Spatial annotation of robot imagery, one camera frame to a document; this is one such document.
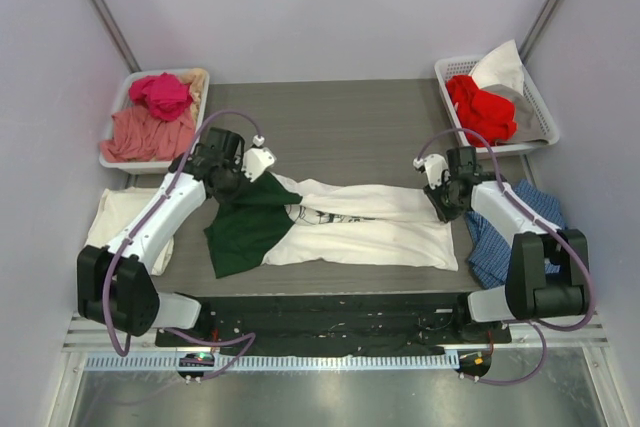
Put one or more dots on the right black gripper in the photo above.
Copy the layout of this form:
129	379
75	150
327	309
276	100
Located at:
445	202

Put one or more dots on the salmon pink t-shirt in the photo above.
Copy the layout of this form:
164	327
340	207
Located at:
140	137

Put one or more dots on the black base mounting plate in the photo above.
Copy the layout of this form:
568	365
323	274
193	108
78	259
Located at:
375	325

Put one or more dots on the beige garment in bin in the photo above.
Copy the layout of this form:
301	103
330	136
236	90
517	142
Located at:
195	79

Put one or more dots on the blue plaid shirt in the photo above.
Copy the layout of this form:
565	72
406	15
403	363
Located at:
490	255

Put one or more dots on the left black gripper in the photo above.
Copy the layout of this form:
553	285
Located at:
232	187

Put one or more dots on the grey white garment in basket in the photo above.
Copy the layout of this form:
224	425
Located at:
501	73

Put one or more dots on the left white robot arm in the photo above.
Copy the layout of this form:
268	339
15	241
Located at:
114	285

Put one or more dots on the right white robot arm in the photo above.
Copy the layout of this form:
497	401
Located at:
548	279

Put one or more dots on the left grey plastic bin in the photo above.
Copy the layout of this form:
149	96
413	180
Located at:
153	167

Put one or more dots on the red t-shirt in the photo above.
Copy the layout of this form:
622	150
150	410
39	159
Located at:
490	115

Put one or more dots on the slotted white cable duct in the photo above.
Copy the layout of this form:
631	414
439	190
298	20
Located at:
196	361

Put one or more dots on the folded cream t-shirt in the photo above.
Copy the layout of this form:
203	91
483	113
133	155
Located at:
115	211

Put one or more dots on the white and green t-shirt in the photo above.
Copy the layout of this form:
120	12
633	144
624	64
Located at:
280	221

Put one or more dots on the magenta t-shirt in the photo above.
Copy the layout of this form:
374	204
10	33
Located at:
165	95

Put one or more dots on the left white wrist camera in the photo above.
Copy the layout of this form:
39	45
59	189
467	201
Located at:
257	159

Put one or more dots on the right white perforated basket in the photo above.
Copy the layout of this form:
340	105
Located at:
462	65

